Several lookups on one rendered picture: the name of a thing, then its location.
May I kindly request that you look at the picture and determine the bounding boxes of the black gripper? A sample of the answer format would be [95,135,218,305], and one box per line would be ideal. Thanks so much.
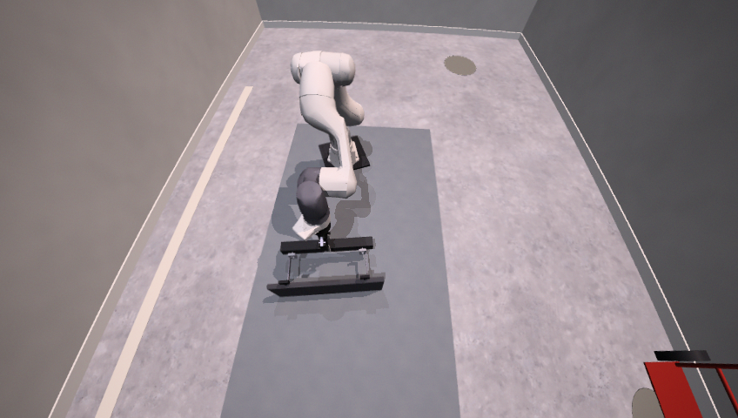
[315,222,331,253]

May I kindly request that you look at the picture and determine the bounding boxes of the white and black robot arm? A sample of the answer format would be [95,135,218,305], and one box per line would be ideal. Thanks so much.
[291,51,365,241]

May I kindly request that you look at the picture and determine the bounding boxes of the black rectangular panel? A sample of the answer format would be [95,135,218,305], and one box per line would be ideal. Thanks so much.
[266,276,385,297]

